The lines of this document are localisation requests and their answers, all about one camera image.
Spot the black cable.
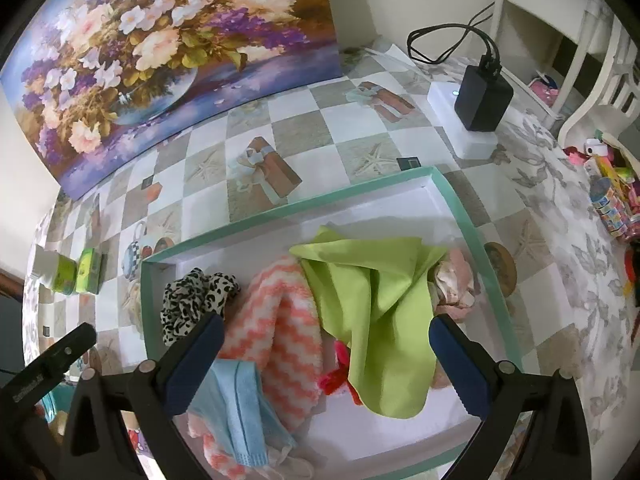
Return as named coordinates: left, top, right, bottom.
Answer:
left=406, top=2, right=501, bottom=68

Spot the pink white striped towel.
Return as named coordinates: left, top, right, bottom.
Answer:
left=187, top=255, right=326, bottom=478

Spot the white desk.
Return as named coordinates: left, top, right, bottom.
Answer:
left=492, top=0, right=616, bottom=131

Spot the red scrunchie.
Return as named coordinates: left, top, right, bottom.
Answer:
left=317, top=340, right=366, bottom=406

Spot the white bottle green label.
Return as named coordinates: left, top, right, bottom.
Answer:
left=35, top=252, right=78, bottom=293

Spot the pile of colourful toys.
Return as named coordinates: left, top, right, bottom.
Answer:
left=562, top=130, right=640, bottom=311

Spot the green cloth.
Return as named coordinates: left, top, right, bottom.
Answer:
left=289, top=225, right=448, bottom=420

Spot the blue face mask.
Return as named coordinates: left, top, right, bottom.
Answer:
left=187, top=359, right=296, bottom=471

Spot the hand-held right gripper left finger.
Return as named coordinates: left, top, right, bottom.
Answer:
left=62, top=312, right=226, bottom=480

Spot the teal rimmed shallow box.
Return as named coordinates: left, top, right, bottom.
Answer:
left=140, top=165, right=523, bottom=480

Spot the pale pink cloth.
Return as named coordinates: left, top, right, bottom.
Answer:
left=430, top=247, right=478, bottom=323

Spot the checkered tablecloth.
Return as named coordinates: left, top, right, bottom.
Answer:
left=30, top=50, right=591, bottom=441

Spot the leopard print scrunchie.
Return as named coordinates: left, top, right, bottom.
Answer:
left=160, top=268, right=241, bottom=346

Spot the small green box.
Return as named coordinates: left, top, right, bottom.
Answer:
left=75, top=247, right=106, bottom=293

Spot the white wooden chair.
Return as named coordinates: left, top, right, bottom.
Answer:
left=557, top=10, right=640, bottom=146

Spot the pink plush toy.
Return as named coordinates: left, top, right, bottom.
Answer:
left=529, top=75, right=561, bottom=108

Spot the teal plastic container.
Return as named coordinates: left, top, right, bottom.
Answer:
left=40, top=380, right=76, bottom=423

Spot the white power strip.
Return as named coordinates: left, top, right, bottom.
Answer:
left=427, top=80, right=501, bottom=161

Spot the flower painting canvas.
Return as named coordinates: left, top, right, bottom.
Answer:
left=0, top=0, right=343, bottom=196

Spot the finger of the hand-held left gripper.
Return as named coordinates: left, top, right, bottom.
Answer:
left=0, top=322, right=98, bottom=411

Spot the black power adapter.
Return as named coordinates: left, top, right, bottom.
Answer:
left=454, top=55, right=515, bottom=132

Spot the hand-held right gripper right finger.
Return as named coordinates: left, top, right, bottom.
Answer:
left=428, top=314, right=593, bottom=480

